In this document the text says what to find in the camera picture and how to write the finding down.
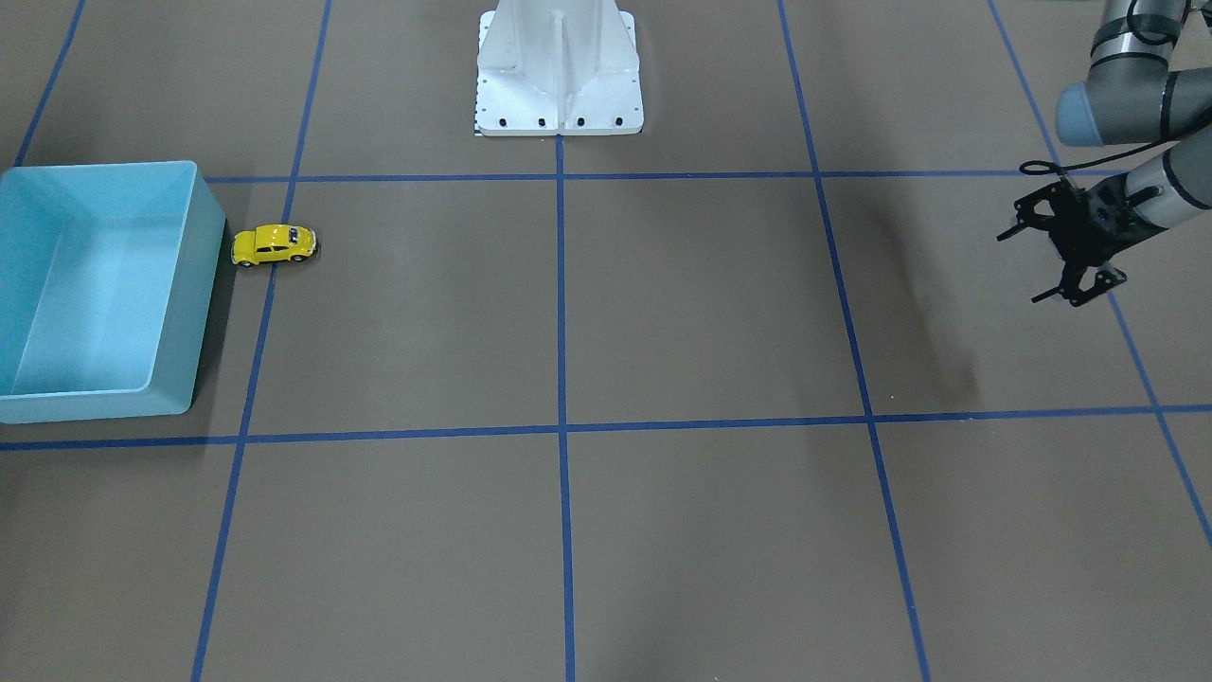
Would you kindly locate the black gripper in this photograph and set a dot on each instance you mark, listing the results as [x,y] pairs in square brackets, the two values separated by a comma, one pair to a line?
[1104,225]

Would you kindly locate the white camera pillar base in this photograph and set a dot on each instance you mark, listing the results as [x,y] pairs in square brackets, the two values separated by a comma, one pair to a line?
[557,68]

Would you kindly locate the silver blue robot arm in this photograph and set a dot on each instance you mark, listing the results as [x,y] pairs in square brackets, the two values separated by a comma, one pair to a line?
[1130,96]

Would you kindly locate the yellow beetle toy car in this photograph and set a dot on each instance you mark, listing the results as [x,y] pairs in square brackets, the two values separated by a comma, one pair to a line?
[273,243]

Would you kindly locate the light blue plastic bin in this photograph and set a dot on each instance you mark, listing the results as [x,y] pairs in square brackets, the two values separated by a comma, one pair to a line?
[107,272]

